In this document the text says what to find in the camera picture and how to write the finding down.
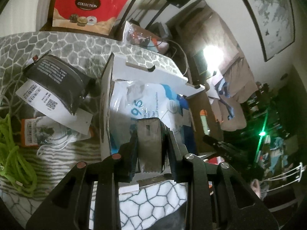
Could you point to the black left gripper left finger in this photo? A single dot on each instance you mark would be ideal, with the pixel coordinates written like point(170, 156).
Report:
point(125, 167)

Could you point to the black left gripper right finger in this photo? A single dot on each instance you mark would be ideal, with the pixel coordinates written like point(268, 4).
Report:
point(176, 154)

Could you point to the white blue mask bag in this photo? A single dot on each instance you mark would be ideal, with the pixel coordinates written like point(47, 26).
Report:
point(133, 100)

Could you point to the cardboard box with white outside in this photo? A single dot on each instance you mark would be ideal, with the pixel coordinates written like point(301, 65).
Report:
point(119, 69)

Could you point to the black foil pouch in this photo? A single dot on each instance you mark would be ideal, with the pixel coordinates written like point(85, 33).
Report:
point(65, 81)

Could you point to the white barcode label card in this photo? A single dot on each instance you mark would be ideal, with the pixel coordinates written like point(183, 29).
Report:
point(47, 103)

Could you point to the person's left hand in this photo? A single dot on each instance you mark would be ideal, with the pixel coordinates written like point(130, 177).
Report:
point(255, 186)

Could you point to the grey white patterned blanket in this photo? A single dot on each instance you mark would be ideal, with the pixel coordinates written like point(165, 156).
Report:
point(159, 206)

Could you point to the beige sofa cushions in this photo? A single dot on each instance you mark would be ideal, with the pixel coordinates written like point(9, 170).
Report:
point(240, 86)

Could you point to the orange white packet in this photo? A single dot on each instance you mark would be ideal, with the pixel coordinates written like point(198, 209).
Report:
point(45, 131)

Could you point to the bright lamp radio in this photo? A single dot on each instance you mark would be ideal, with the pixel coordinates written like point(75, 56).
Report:
point(208, 60)

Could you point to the dark brown bedside cabinet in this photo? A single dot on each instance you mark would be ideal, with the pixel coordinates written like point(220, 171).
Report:
point(196, 27)

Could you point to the clear bag with clutter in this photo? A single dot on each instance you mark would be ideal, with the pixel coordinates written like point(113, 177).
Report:
point(137, 36)

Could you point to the right black stand pole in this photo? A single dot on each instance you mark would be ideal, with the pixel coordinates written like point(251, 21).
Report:
point(170, 2)

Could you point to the black stand pole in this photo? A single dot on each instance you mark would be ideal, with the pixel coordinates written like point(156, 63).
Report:
point(170, 2)
point(141, 12)

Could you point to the left black stand pole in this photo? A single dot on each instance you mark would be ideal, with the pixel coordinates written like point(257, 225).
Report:
point(141, 12)

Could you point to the red Collection gift bag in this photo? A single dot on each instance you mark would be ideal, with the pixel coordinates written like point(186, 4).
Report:
point(97, 16)

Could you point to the framed ink painting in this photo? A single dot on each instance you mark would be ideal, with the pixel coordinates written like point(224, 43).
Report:
point(275, 24)

